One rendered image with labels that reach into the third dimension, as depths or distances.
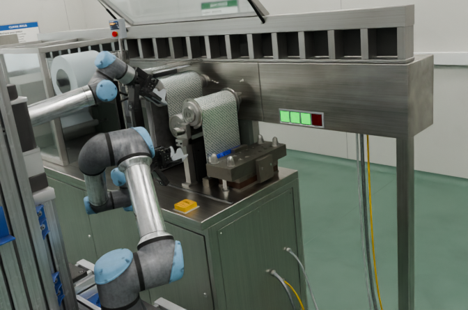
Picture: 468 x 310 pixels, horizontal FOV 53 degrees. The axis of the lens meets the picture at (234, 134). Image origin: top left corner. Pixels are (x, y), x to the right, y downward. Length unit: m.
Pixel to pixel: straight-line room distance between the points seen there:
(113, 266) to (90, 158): 0.38
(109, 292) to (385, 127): 1.21
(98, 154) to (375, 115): 1.10
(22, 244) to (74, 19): 6.85
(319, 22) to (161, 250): 1.16
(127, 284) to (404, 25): 1.31
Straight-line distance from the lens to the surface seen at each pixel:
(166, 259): 1.47
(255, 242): 2.22
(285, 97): 2.24
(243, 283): 2.24
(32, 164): 1.52
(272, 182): 2.24
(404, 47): 1.91
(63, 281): 1.64
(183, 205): 2.05
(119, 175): 1.92
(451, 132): 4.47
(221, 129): 2.28
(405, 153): 2.18
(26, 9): 7.82
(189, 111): 2.20
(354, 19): 1.99
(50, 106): 1.76
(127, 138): 1.61
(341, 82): 2.05
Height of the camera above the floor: 1.73
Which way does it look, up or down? 16 degrees down
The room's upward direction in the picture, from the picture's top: 6 degrees counter-clockwise
